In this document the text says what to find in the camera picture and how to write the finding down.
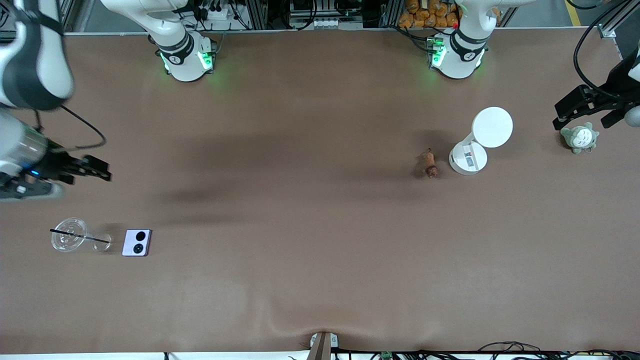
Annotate front camera mount bracket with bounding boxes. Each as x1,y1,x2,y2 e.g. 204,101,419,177
306,331,339,360

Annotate black drinking straw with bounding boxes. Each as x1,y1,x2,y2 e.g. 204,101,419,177
49,228,111,245

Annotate brown lion statue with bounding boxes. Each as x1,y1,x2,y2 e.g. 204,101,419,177
419,148,440,179

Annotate clear plastic cup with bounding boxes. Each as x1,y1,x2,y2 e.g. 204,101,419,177
50,217,113,253

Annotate black cable bundle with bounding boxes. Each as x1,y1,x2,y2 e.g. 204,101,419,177
475,341,640,360

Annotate orange round items pile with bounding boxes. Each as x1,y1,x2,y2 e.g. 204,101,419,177
397,0,460,29

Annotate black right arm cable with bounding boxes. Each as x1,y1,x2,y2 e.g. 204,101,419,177
35,104,107,151

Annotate white round-head desk lamp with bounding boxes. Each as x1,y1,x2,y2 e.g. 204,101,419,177
448,106,514,176

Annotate black arm base cables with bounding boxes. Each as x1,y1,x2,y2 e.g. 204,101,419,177
392,24,436,53

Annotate white power strip with plugs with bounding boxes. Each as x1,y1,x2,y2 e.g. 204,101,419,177
192,0,247,22

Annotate aluminium frame rail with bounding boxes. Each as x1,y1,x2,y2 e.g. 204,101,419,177
597,0,640,38
59,0,81,35

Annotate black equipment box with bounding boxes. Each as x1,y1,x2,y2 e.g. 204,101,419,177
290,0,364,20

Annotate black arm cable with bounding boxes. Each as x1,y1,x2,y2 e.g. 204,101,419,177
35,104,107,151
573,0,640,103

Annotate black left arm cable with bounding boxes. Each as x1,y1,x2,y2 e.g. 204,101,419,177
573,0,640,103

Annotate grey green plush toy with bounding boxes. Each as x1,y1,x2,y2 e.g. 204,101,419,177
559,122,600,155

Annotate lilac flip phone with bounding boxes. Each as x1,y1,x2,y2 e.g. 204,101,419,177
122,229,152,257

